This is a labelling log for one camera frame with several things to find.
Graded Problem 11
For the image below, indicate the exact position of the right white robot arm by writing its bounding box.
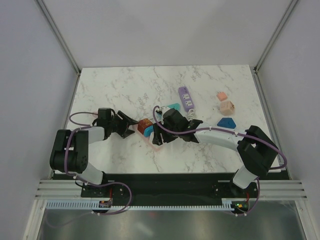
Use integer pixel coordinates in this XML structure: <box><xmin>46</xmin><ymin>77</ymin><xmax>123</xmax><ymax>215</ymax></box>
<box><xmin>152</xmin><ymin>106</ymin><xmax>279</xmax><ymax>197</ymax></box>

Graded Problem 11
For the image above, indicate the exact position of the blue cube plug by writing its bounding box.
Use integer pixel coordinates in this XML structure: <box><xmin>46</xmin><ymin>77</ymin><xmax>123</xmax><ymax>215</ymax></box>
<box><xmin>217</xmin><ymin>117</ymin><xmax>237</xmax><ymax>129</ymax></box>

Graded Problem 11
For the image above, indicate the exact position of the light blue plug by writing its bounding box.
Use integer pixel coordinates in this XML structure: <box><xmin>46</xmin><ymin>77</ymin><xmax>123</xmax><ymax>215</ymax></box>
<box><xmin>143</xmin><ymin>125</ymin><xmax>154</xmax><ymax>138</ymax></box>

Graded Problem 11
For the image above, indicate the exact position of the teal power strip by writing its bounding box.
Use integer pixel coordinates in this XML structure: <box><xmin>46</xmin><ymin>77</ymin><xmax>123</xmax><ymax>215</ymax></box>
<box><xmin>167</xmin><ymin>103</ymin><xmax>181</xmax><ymax>111</ymax></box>

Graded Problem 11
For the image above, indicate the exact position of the pink power strip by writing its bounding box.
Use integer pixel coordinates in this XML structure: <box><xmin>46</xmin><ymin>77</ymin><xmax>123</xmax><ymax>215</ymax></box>
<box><xmin>132</xmin><ymin>124</ymin><xmax>164</xmax><ymax>152</ymax></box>

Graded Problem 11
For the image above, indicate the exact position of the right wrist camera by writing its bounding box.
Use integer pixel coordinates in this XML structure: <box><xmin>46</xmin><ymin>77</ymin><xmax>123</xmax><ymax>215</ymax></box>
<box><xmin>155</xmin><ymin>106</ymin><xmax>171</xmax><ymax>116</ymax></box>

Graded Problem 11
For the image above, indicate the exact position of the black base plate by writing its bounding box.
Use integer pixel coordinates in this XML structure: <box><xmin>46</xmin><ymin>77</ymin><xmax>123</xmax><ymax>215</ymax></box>
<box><xmin>81</xmin><ymin>173</ymin><xmax>258</xmax><ymax>207</ymax></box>

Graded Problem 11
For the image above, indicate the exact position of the aluminium frame post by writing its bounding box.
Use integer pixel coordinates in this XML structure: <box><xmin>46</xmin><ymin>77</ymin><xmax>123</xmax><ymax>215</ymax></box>
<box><xmin>251</xmin><ymin>0</ymin><xmax>300</xmax><ymax>75</ymax></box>
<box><xmin>35</xmin><ymin>0</ymin><xmax>81</xmax><ymax>76</ymax></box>

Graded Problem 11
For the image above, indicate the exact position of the white cable duct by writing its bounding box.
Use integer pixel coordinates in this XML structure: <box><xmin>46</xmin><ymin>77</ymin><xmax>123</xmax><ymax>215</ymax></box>
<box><xmin>45</xmin><ymin>199</ymin><xmax>239</xmax><ymax>211</ymax></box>

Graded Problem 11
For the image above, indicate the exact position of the left aluminium frame post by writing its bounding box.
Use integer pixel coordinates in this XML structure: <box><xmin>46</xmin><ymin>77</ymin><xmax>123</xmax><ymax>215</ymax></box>
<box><xmin>35</xmin><ymin>0</ymin><xmax>81</xmax><ymax>76</ymax></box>

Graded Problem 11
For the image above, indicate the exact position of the brown cube plug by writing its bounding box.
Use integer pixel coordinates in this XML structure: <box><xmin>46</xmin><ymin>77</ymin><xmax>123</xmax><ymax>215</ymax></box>
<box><xmin>137</xmin><ymin>118</ymin><xmax>153</xmax><ymax>134</ymax></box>

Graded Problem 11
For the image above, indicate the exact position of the peach cube plug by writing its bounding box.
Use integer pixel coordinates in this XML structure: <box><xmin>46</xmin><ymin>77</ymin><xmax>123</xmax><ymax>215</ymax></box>
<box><xmin>219</xmin><ymin>100</ymin><xmax>235</xmax><ymax>116</ymax></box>

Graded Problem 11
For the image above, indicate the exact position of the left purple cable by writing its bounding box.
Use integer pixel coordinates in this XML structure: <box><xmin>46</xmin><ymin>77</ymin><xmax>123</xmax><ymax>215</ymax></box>
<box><xmin>63</xmin><ymin>112</ymin><xmax>133</xmax><ymax>216</ymax></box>

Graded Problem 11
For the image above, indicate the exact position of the pink plug adapter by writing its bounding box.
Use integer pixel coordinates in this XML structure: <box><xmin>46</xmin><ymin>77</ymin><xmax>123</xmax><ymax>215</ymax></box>
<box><xmin>216</xmin><ymin>92</ymin><xmax>228</xmax><ymax>102</ymax></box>

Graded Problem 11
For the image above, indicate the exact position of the purple power strip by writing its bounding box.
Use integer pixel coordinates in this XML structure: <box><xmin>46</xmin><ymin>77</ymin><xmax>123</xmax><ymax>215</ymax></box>
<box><xmin>178</xmin><ymin>86</ymin><xmax>195</xmax><ymax>112</ymax></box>

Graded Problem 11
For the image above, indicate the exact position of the aluminium rail bar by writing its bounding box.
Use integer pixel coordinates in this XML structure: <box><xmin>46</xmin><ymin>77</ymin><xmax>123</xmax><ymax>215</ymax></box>
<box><xmin>35</xmin><ymin>180</ymin><xmax>307</xmax><ymax>201</ymax></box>

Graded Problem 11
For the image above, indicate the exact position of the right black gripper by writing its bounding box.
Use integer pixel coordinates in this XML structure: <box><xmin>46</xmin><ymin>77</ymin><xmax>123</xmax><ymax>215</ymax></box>
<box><xmin>152</xmin><ymin>120</ymin><xmax>180</xmax><ymax>146</ymax></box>

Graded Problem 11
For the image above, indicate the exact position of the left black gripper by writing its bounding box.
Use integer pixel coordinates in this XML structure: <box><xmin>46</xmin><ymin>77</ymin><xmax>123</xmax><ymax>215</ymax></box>
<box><xmin>108</xmin><ymin>110</ymin><xmax>139</xmax><ymax>139</ymax></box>

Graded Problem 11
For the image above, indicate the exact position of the right aluminium frame post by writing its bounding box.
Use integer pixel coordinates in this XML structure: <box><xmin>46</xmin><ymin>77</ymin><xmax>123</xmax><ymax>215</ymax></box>
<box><xmin>251</xmin><ymin>0</ymin><xmax>300</xmax><ymax>75</ymax></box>

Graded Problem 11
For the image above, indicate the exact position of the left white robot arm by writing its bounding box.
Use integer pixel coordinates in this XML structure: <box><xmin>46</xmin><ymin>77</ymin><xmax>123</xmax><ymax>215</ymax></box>
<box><xmin>49</xmin><ymin>108</ymin><xmax>138</xmax><ymax>197</ymax></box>

